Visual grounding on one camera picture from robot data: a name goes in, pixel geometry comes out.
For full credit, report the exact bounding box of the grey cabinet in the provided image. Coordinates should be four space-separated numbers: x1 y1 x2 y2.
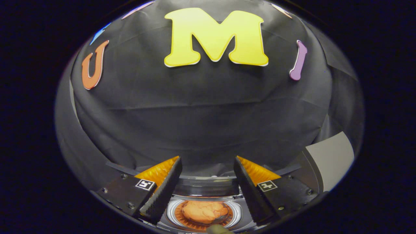
292 132 355 193

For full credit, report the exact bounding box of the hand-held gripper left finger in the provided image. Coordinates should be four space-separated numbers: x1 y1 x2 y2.
96 156 183 225

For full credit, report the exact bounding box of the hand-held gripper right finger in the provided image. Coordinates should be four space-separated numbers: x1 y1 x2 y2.
233 155 318 226

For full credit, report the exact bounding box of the orange polo shirt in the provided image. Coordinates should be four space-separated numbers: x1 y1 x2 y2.
181 201 229 225

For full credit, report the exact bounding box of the dark washing machine lid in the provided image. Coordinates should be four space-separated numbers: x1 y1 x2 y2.
106 161 302 197

